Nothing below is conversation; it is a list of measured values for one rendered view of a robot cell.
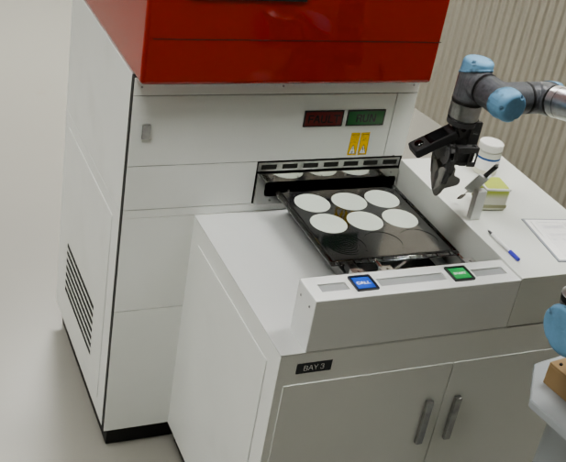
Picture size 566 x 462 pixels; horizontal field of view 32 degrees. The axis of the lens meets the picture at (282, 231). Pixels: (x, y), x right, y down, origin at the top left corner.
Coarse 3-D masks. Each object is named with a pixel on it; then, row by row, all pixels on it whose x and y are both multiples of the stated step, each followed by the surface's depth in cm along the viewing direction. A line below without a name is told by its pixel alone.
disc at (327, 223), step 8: (312, 216) 263; (320, 216) 264; (328, 216) 264; (336, 216) 265; (312, 224) 259; (320, 224) 260; (328, 224) 261; (336, 224) 261; (344, 224) 262; (328, 232) 257; (336, 232) 258
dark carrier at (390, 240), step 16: (288, 192) 272; (304, 192) 274; (320, 192) 275; (336, 192) 277; (352, 192) 278; (336, 208) 269; (368, 208) 272; (384, 208) 273; (400, 208) 275; (384, 224) 266; (320, 240) 253; (336, 240) 254; (352, 240) 255; (368, 240) 257; (384, 240) 258; (400, 240) 259; (416, 240) 261; (432, 240) 262; (336, 256) 247; (352, 256) 248; (368, 256) 250; (384, 256) 251
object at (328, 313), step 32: (320, 288) 223; (352, 288) 224; (384, 288) 226; (416, 288) 229; (448, 288) 231; (480, 288) 235; (512, 288) 240; (320, 320) 221; (352, 320) 225; (384, 320) 229; (416, 320) 233; (448, 320) 237; (480, 320) 241
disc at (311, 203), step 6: (294, 198) 270; (300, 198) 271; (306, 198) 271; (312, 198) 272; (318, 198) 272; (324, 198) 273; (300, 204) 268; (306, 204) 268; (312, 204) 269; (318, 204) 269; (324, 204) 270; (306, 210) 265; (312, 210) 266; (318, 210) 266; (324, 210) 267
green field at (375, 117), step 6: (354, 114) 272; (360, 114) 273; (366, 114) 274; (372, 114) 275; (378, 114) 276; (348, 120) 273; (354, 120) 274; (360, 120) 274; (366, 120) 275; (372, 120) 276; (378, 120) 277
